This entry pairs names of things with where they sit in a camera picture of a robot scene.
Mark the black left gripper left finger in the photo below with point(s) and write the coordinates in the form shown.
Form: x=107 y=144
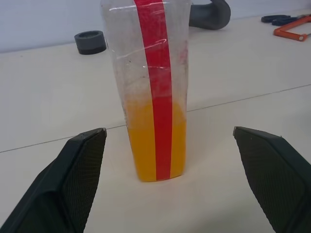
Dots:
x=60 y=182

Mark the grey curved plastic shell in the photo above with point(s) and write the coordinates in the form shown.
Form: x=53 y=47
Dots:
x=211 y=20

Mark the black round cap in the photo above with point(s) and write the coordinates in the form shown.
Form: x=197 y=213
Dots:
x=88 y=43

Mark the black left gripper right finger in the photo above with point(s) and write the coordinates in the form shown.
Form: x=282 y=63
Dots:
x=274 y=174

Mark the orange hacksaw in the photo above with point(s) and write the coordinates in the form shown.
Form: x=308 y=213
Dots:
x=288 y=34

